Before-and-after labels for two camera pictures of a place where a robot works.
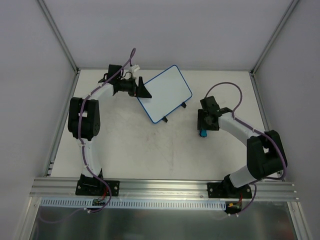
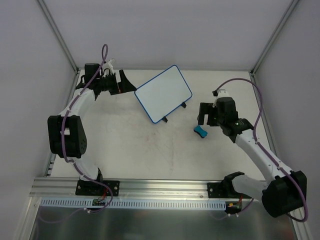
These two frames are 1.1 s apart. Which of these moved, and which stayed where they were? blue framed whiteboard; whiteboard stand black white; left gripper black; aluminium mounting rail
Moved: left gripper black
Stayed: aluminium mounting rail; blue framed whiteboard; whiteboard stand black white
